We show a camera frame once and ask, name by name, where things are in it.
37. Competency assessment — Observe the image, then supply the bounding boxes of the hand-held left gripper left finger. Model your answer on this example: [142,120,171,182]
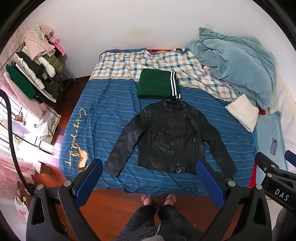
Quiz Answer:
[26,159,104,241]

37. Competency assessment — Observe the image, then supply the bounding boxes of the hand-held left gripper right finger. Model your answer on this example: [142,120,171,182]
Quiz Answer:
[195,159,272,241]

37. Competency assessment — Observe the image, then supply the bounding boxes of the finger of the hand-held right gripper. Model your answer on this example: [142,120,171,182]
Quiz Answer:
[255,152,279,176]
[285,150,296,166]

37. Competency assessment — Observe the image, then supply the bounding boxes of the black leather jacket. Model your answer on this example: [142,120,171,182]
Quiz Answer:
[103,100,237,180]

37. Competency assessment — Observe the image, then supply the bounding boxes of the black clothes rack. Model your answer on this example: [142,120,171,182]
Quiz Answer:
[5,42,77,107]

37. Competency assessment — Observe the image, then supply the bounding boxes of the grey phone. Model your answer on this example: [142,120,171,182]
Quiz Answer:
[270,138,278,156]

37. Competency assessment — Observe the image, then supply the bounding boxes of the light blue pillow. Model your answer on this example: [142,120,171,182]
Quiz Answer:
[255,111,288,183]

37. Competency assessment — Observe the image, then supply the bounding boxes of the grey cloth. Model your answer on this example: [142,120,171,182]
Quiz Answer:
[273,209,296,241]

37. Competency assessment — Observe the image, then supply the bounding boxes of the person's right leg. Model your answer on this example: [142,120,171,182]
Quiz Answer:
[157,193,204,241]

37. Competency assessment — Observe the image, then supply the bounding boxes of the person's leg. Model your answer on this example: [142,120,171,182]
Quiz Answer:
[116,194,158,241]
[157,193,204,241]

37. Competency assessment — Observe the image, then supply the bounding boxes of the blue striped bedsheet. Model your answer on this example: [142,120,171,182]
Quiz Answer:
[59,76,258,197]

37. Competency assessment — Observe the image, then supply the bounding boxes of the white fluffy pillow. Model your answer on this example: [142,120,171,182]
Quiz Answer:
[225,94,259,133]

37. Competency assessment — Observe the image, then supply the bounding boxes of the person's left leg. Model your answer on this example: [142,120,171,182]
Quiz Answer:
[116,194,158,241]

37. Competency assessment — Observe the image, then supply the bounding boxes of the white tote bag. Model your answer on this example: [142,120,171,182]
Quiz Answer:
[35,109,62,142]

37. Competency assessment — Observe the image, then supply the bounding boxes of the white plastic bag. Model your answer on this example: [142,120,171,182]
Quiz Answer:
[14,196,29,223]

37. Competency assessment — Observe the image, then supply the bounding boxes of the light blue duvet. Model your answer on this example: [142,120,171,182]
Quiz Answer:
[185,27,277,109]

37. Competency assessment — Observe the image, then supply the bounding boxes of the green folded garment white stripes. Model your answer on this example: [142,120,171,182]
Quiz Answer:
[137,68,182,100]

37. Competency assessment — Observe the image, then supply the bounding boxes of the plaid quilt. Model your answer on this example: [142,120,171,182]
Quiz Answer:
[90,50,243,102]

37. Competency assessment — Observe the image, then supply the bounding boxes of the dark green garment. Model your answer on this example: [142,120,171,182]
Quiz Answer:
[6,64,37,100]

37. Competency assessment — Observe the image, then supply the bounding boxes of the olive puffer jacket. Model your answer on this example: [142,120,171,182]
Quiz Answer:
[45,54,64,75]

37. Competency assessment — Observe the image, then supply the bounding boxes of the white puffer jacket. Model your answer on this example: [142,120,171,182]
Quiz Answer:
[14,56,56,90]

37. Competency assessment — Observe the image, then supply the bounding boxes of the pink garment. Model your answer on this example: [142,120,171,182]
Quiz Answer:
[24,24,56,59]

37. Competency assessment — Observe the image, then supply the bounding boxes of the black hose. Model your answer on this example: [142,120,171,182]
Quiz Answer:
[0,89,35,194]

